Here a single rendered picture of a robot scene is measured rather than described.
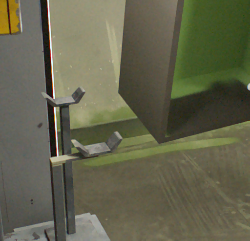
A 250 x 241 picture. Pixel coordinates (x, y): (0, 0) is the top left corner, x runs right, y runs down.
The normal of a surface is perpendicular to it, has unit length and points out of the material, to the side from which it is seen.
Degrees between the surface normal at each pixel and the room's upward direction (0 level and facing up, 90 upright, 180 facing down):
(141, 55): 90
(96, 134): 90
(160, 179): 0
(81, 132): 91
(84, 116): 57
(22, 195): 90
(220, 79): 11
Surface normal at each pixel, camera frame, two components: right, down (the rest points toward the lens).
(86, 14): 0.29, -0.15
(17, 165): 0.35, 0.40
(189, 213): -0.01, -0.90
